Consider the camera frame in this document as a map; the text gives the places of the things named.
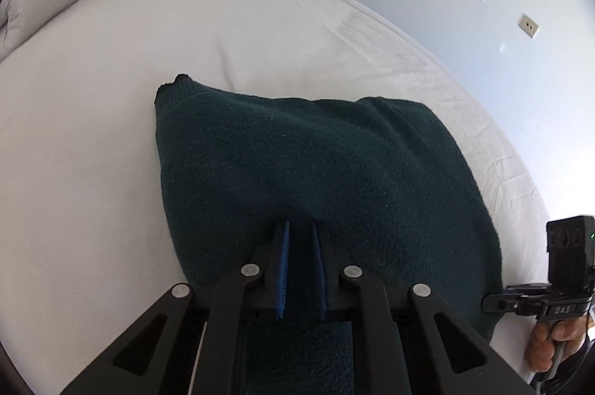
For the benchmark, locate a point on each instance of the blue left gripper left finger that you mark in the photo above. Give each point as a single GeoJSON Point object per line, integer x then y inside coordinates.
{"type": "Point", "coordinates": [282, 269]}

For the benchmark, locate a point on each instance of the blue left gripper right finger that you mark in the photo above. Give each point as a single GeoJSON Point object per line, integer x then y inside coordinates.
{"type": "Point", "coordinates": [319, 278]}

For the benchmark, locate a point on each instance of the dark green knit sweater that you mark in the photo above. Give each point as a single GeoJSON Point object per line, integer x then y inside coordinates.
{"type": "Point", "coordinates": [384, 177]}

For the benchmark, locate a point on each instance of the person's right hand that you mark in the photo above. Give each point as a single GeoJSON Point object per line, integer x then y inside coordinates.
{"type": "Point", "coordinates": [541, 350]}

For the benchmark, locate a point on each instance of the white bed sheet mattress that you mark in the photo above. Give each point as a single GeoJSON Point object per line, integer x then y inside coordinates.
{"type": "Point", "coordinates": [84, 243]}

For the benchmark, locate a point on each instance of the lower beige wall socket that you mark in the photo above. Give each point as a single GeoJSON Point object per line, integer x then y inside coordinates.
{"type": "Point", "coordinates": [528, 26]}

